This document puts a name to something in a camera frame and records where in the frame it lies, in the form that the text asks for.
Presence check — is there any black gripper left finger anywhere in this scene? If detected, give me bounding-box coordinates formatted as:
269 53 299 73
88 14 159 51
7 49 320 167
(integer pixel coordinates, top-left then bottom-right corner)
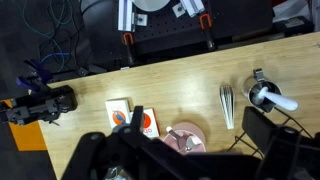
62 106 187 180

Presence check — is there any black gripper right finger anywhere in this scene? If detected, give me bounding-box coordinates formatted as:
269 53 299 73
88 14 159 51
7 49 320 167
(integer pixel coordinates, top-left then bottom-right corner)
241 106 320 180

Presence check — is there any silver metal cup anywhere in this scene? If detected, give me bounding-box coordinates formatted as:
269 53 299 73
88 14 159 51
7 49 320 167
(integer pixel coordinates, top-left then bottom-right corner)
242 69 281 113

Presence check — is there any white book orange circle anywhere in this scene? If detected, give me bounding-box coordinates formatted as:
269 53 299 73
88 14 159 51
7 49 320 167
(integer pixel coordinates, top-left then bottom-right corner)
143 108 160 138

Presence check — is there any white book blue bird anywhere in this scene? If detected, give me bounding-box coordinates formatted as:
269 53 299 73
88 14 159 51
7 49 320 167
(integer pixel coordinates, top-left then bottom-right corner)
105 99 130 128

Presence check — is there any metal spoon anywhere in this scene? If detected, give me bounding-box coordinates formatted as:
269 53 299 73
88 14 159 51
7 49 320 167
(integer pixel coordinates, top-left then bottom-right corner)
166 126 196 152

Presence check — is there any pink bowl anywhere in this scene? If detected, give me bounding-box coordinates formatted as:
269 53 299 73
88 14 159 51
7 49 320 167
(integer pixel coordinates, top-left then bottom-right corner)
163 122 206 155

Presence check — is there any black wire rack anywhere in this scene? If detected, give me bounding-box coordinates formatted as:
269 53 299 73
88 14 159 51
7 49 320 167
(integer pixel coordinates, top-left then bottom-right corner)
227 106 312 157

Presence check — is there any white plastic utensil handle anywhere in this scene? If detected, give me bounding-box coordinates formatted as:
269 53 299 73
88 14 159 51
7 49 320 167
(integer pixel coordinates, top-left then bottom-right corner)
251 87 299 111

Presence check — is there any orange handled clamp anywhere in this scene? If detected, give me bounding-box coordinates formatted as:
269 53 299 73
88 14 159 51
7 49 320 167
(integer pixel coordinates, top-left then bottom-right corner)
123 32 134 65
199 13 215 51

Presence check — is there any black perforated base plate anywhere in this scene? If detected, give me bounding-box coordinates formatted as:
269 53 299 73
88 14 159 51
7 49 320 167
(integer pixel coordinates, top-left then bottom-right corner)
133 0 273 55

